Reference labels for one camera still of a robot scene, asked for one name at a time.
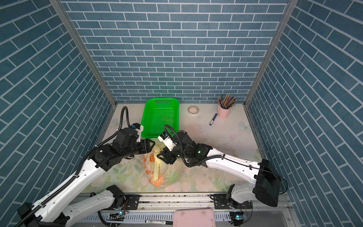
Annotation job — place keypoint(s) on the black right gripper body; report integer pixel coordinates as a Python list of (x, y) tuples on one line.
[(177, 153)]

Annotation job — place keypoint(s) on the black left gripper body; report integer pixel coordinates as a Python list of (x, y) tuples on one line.
[(139, 148)]

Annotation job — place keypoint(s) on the yellowish plastic bag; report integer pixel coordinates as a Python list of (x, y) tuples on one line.
[(154, 168)]

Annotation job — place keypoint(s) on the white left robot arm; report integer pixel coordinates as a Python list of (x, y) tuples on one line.
[(56, 210)]

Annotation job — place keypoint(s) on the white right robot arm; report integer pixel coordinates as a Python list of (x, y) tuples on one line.
[(262, 180)]

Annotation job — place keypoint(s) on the orange fruit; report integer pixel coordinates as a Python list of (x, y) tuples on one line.
[(158, 183)]

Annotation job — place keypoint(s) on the green plastic basket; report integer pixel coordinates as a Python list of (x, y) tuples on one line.
[(157, 113)]

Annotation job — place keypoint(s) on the blue white marker pen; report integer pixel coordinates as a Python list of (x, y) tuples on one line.
[(213, 119)]

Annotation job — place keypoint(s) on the tape roll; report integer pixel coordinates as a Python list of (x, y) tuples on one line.
[(193, 110)]

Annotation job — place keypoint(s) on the pink pencil cup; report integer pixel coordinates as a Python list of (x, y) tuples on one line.
[(223, 113)]

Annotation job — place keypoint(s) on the black marker pen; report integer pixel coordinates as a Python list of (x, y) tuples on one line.
[(160, 222)]

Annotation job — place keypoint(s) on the pink box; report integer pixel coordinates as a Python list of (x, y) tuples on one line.
[(194, 218)]

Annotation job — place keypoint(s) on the coloured pencils bunch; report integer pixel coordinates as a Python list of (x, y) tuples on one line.
[(227, 101)]

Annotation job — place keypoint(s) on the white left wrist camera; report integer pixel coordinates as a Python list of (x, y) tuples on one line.
[(139, 129)]

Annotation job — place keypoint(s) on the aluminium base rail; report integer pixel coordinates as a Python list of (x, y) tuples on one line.
[(140, 208)]

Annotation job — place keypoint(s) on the aluminium corner post left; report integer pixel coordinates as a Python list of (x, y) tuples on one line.
[(66, 20)]

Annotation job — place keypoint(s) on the aluminium corner post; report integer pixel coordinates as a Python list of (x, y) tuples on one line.
[(66, 20), (274, 42)]

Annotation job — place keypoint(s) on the aluminium corner post right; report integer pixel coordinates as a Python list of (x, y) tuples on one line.
[(274, 42)]

